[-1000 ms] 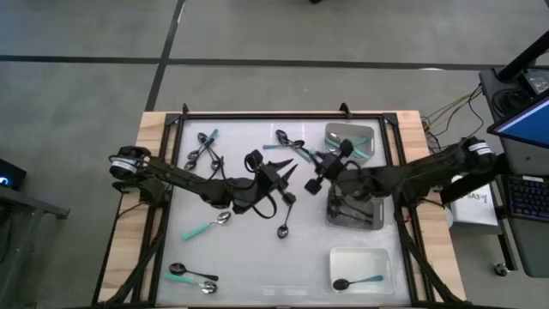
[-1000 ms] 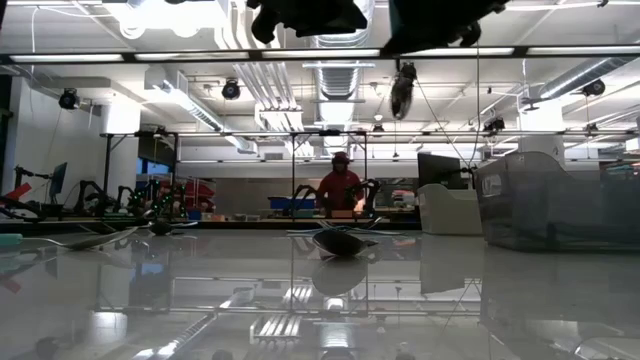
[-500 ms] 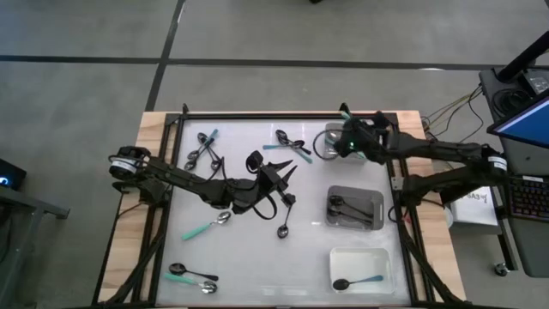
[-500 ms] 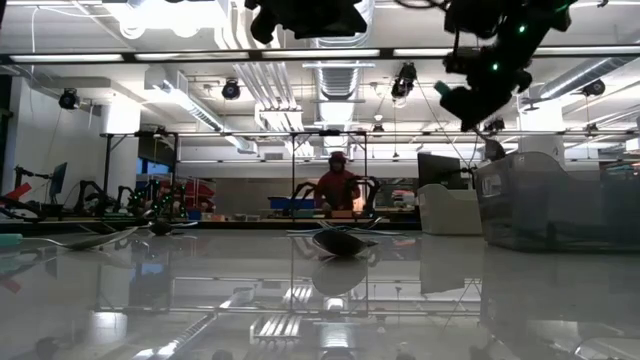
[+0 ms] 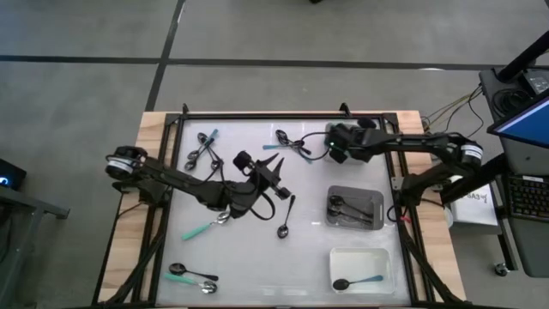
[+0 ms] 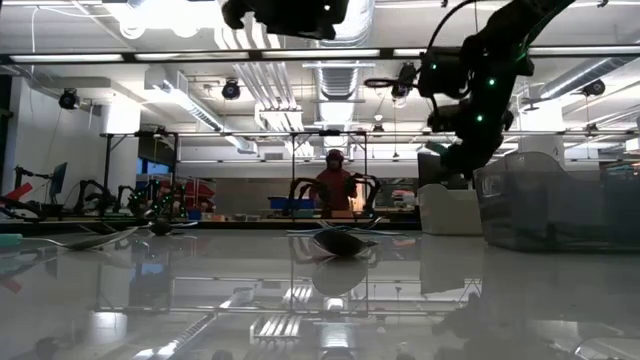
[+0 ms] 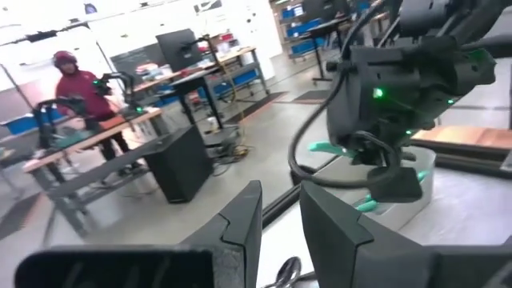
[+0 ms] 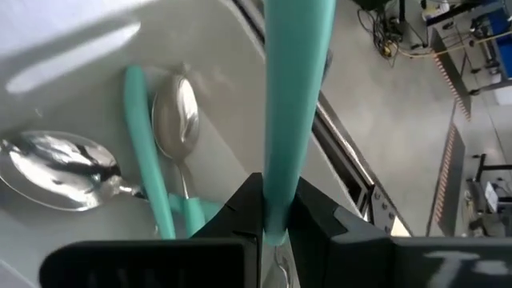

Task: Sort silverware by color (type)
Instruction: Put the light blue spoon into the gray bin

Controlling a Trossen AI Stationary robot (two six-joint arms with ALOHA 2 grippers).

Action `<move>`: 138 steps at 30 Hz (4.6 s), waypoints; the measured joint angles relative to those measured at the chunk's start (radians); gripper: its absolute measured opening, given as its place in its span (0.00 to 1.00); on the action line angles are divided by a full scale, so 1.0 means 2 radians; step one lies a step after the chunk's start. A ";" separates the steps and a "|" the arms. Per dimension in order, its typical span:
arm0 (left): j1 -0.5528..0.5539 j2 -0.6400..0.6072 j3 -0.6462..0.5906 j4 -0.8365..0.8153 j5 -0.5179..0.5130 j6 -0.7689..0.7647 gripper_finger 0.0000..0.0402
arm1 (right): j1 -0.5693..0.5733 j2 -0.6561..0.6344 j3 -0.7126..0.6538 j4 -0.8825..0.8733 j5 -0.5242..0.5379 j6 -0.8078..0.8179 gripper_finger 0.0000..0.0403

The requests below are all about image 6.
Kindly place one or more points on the person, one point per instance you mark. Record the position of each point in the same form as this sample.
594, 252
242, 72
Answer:
335, 190

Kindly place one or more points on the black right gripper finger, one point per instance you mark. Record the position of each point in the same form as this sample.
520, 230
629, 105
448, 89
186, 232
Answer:
470, 160

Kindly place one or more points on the black background station frame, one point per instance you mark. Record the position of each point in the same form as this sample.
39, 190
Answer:
293, 165

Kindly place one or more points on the silver ventilation duct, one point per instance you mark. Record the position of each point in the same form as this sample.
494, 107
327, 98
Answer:
340, 80

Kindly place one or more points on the dark grey plastic bin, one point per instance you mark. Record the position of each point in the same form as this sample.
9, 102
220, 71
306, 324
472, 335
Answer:
550, 210

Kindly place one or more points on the black frame bar with lights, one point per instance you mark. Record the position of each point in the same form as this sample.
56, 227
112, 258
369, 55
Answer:
200, 54

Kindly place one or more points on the small black background monitor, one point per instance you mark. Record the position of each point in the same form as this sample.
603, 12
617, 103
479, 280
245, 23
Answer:
59, 179

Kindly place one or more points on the long background workbench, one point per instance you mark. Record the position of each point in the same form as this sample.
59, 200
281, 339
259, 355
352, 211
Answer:
240, 226

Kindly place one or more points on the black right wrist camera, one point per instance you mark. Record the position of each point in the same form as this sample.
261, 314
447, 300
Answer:
442, 72

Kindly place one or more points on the red wall banner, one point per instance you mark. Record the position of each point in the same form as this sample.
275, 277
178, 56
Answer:
202, 192

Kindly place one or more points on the blue storage box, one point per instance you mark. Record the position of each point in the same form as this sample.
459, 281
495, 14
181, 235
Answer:
280, 203

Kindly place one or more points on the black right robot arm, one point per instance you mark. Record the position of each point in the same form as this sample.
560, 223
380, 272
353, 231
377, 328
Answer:
515, 30

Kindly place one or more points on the light grey plastic bin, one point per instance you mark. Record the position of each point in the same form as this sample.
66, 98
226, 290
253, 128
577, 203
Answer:
447, 215

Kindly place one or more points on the black ceiling spotlight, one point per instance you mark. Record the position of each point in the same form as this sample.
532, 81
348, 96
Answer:
231, 91
404, 82
69, 99
594, 88

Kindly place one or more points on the red background object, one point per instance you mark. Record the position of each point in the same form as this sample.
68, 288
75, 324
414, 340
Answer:
17, 192

